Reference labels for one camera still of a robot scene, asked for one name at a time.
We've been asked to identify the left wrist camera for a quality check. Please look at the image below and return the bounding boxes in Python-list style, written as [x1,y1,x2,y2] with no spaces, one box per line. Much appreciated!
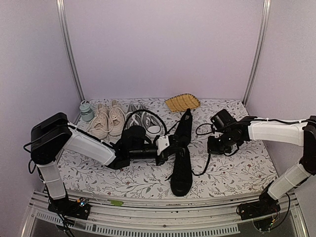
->
[154,135,170,156]

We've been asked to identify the black front canvas sneaker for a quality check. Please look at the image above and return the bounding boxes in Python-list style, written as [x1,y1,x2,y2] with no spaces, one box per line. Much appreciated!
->
[164,144,210,198]

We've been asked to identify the aluminium front rail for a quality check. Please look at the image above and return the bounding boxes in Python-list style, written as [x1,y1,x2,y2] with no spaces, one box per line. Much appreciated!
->
[21,190,309,237]

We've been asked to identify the aluminium frame post right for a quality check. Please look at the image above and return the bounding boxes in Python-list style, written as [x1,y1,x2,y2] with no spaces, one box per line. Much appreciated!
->
[242,0,271,107]

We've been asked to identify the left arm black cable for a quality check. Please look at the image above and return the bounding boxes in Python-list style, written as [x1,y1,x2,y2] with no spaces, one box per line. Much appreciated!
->
[125,110,166,139]

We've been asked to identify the green tape piece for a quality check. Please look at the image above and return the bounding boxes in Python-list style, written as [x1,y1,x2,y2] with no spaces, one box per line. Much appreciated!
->
[108,199,123,206]

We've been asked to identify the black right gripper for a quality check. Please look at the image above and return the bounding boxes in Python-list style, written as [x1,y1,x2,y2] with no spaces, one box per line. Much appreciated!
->
[208,131,236,155]

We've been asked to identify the grey sneaker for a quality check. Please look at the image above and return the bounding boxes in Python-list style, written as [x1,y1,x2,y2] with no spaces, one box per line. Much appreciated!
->
[141,111,162,138]
[126,102,143,129]

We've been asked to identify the pale green small jar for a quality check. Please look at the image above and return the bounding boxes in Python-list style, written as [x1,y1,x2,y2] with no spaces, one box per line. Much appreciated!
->
[79,100,94,122]

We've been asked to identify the black rear canvas sneaker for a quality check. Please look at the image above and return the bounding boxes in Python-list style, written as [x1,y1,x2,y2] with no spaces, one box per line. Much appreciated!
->
[169,109,193,147]

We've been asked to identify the aluminium frame post left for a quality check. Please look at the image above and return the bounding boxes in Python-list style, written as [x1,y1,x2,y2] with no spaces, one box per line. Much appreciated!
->
[56,0,86,102]

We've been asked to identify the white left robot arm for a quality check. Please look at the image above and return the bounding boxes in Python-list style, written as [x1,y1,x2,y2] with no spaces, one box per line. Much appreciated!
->
[23,113,171,219]

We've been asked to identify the grey sneaker left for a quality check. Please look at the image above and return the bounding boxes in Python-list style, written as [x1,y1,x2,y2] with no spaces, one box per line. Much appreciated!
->
[126,102,143,129]

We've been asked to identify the aluminium frame post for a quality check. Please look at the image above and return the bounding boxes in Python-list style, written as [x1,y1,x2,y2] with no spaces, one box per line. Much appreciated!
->
[56,0,86,102]
[242,0,271,107]

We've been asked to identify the beige sneaker right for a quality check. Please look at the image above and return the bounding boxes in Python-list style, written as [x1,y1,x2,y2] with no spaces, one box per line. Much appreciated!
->
[109,100,126,136]

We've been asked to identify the black canvas sneaker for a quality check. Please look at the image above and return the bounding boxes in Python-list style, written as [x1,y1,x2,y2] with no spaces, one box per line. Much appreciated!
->
[164,144,210,198]
[169,109,193,147]

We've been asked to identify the grey sneaker right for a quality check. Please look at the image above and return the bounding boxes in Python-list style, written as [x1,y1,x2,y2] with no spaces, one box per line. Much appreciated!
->
[141,111,162,138]

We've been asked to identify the woven bamboo tray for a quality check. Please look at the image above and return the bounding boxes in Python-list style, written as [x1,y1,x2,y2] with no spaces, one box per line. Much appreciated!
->
[165,93,200,113]

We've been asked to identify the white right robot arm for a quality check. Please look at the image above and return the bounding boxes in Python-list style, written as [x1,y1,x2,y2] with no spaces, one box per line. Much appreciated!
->
[207,109,316,220]

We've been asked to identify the beige sneaker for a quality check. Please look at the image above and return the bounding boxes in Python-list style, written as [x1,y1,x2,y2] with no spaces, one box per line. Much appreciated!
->
[109,100,126,136]
[86,104,112,140]

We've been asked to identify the beige sneaker left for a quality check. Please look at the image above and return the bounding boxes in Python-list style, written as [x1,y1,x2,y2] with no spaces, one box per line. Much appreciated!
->
[86,104,112,140]

